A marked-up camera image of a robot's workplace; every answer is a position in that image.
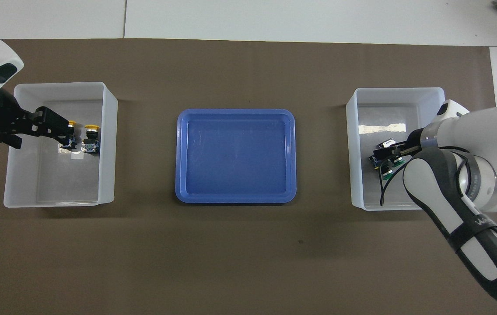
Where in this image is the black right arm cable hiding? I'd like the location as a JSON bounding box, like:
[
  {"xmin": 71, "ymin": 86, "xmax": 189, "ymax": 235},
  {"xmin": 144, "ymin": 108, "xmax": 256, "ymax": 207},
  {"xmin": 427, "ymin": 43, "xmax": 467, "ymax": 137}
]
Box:
[{"xmin": 380, "ymin": 147, "xmax": 472, "ymax": 206}]

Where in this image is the blue plastic tray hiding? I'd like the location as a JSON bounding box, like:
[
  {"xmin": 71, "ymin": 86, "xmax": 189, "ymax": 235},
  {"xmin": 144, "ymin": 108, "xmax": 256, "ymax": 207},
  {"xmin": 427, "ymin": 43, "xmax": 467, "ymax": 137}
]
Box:
[{"xmin": 175, "ymin": 108, "xmax": 297, "ymax": 204}]

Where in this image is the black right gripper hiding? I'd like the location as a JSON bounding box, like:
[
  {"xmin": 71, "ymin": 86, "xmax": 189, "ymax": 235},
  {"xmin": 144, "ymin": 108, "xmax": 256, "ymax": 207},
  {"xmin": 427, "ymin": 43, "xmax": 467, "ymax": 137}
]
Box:
[{"xmin": 372, "ymin": 128, "xmax": 426, "ymax": 160}]

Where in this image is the translucent white plastic box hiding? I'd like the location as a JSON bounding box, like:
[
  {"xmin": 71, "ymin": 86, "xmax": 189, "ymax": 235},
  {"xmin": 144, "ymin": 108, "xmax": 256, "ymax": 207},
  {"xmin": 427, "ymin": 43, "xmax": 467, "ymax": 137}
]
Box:
[
  {"xmin": 3, "ymin": 82, "xmax": 119, "ymax": 208},
  {"xmin": 346, "ymin": 87, "xmax": 446, "ymax": 211}
]

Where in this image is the brown table mat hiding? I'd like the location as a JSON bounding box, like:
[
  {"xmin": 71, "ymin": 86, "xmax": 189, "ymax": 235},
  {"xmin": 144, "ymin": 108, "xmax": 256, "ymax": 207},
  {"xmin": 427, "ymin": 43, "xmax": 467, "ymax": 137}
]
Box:
[{"xmin": 0, "ymin": 38, "xmax": 497, "ymax": 315}]

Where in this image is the green push button switch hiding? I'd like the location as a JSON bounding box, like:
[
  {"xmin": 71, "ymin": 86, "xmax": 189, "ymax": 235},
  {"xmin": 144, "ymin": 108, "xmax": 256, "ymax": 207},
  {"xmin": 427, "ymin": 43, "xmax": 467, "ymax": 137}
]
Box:
[{"xmin": 370, "ymin": 155, "xmax": 396, "ymax": 181}]

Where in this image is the yellow push button switch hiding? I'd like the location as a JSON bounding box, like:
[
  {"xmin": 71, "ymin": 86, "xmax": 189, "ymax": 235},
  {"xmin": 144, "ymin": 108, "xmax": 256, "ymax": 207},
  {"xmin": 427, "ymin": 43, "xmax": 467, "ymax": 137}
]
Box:
[
  {"xmin": 82, "ymin": 124, "xmax": 101, "ymax": 154},
  {"xmin": 58, "ymin": 120, "xmax": 78, "ymax": 151}
]

